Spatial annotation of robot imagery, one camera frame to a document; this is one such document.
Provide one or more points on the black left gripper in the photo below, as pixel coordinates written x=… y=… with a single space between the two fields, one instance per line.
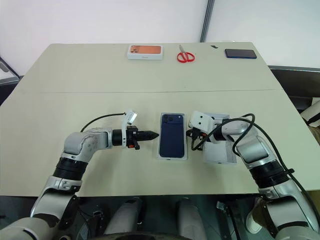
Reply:
x=131 y=137

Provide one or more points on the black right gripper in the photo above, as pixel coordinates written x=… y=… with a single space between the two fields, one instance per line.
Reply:
x=198 y=136

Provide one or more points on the white box with brown interior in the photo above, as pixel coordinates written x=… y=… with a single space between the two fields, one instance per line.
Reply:
x=185 y=152

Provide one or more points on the dark blue smartphone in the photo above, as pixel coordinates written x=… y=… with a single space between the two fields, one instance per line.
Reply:
x=172 y=136

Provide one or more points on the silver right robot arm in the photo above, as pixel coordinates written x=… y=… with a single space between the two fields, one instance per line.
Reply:
x=252 y=147

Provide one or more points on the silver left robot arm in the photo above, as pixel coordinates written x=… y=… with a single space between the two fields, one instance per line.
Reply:
x=82 y=142

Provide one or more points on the white box lid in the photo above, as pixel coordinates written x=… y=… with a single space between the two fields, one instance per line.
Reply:
x=220 y=155

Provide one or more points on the white box with orange phone print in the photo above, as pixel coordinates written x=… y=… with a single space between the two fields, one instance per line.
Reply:
x=145 y=51

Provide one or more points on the dark rounded grey shape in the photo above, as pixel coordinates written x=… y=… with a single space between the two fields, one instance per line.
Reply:
x=190 y=220
x=127 y=220

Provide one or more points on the olive trouser leg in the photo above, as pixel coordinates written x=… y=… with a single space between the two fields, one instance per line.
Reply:
x=257 y=207

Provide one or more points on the small black scrap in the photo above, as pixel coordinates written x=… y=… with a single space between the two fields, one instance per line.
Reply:
x=214 y=46

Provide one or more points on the black smartphone with blue edge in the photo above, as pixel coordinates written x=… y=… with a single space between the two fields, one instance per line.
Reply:
x=240 y=53

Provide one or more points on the white shoe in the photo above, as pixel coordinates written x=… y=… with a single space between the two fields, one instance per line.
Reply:
x=252 y=220

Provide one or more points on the black side table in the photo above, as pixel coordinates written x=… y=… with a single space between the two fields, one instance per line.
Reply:
x=295 y=80

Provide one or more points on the beige chair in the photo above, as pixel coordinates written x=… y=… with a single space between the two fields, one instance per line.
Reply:
x=311 y=112

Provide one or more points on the grey metal rack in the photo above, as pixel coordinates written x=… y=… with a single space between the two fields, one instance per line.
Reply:
x=8 y=77

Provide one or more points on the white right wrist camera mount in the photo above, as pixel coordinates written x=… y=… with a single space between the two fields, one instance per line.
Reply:
x=201 y=121

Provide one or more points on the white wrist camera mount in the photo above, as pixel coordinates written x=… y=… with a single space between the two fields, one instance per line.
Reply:
x=201 y=121
x=130 y=117

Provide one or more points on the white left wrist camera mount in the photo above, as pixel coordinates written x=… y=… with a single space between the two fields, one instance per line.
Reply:
x=130 y=117

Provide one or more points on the black metal table bracket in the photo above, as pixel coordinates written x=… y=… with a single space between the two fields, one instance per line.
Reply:
x=227 y=217

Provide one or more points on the grey metal frame post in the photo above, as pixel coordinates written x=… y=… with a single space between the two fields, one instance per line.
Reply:
x=208 y=20

